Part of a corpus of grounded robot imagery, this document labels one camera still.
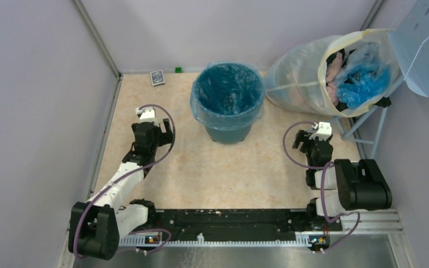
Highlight blue plastic trash bag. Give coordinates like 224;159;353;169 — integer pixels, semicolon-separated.
190;61;265;131

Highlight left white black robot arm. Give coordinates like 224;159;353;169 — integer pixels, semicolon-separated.
68;118;175;260

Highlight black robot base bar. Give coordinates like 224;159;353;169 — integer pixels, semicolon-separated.
135;209;342;242

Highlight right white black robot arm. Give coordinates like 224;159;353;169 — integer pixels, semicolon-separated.
293;130;393;230

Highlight teal plastic trash bin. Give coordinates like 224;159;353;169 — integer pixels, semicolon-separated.
205;125;252;145

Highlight blue bags inside large bag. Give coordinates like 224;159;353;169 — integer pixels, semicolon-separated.
334;42;390;109

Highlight playing card deck box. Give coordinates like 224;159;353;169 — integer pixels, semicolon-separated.
150;70;165;87

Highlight large translucent stuffed bag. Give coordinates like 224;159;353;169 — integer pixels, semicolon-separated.
264;29;400;117

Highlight perforated white metal panel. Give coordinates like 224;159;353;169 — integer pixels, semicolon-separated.
388;1;429;97

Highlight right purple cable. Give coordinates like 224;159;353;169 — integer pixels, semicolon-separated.
282;121;361;254

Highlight purple cable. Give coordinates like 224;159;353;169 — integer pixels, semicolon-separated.
282;121;361;254
73;104;177;260

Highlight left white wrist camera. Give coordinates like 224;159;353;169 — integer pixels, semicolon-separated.
135;106;160;127

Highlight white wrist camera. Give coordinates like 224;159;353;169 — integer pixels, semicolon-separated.
309;122;333;141
135;106;160;127

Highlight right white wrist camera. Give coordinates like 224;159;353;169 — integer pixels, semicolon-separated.
309;122;333;141

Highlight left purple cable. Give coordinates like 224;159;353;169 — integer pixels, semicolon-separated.
73;104;177;260

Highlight white slotted cable duct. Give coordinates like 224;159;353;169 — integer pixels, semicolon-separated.
119;234;311;248

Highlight aluminium frame post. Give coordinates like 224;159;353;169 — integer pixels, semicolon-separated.
71;0;122;80

